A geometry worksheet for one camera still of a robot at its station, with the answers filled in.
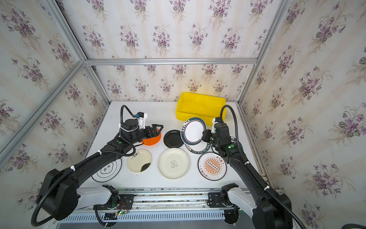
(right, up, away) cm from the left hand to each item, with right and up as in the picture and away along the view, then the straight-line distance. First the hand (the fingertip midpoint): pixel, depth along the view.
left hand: (158, 125), depth 80 cm
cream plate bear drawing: (+8, -24, +6) cm, 26 cm away
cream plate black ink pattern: (-13, -23, +8) cm, 28 cm away
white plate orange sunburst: (+32, -25, +6) cm, 41 cm away
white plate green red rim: (+19, -4, +7) cm, 21 cm away
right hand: (+25, -4, 0) cm, 25 cm away
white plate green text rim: (+25, -16, +11) cm, 32 cm away
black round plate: (+7, -10, +16) cm, 20 cm away
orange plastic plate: (-7, -11, +14) cm, 19 cm away
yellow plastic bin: (+34, +13, +43) cm, 56 cm away
